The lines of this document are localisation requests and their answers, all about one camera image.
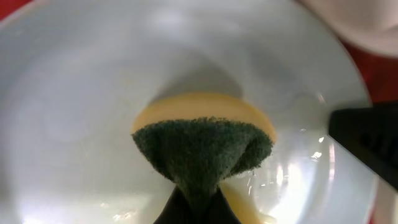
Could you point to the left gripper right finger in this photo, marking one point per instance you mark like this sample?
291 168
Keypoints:
219 211

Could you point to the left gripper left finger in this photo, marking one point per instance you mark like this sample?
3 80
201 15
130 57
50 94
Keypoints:
176 210

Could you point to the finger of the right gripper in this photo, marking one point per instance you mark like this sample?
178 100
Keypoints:
370 134

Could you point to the green yellow sponge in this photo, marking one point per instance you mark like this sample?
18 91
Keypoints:
197 140

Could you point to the light blue plate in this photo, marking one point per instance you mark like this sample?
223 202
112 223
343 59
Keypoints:
77 109

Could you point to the red plastic tray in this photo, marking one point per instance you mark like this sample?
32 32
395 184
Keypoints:
373 74

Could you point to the white plate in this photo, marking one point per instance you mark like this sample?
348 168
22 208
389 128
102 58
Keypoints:
368 24

